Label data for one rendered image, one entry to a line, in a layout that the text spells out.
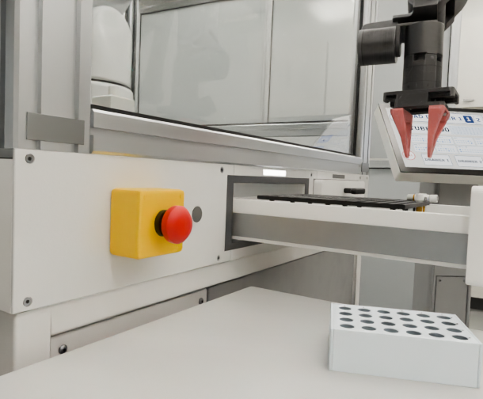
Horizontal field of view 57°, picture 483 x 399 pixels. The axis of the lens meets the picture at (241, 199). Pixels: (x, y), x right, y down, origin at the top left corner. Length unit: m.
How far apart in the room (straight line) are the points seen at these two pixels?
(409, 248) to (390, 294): 1.94
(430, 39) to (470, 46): 3.42
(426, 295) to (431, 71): 1.06
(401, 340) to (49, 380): 0.29
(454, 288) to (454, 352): 1.28
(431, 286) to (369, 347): 1.26
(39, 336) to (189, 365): 0.15
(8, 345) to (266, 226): 0.36
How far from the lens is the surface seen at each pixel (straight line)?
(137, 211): 0.46
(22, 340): 0.47
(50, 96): 0.45
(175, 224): 0.46
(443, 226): 0.57
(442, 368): 0.44
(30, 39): 0.45
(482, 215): 0.55
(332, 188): 0.99
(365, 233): 0.59
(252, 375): 0.41
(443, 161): 1.55
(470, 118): 1.76
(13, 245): 0.44
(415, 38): 0.77
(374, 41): 0.77
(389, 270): 2.49
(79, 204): 0.47
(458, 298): 1.72
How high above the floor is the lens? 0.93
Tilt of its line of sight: 3 degrees down
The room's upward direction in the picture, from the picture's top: 2 degrees clockwise
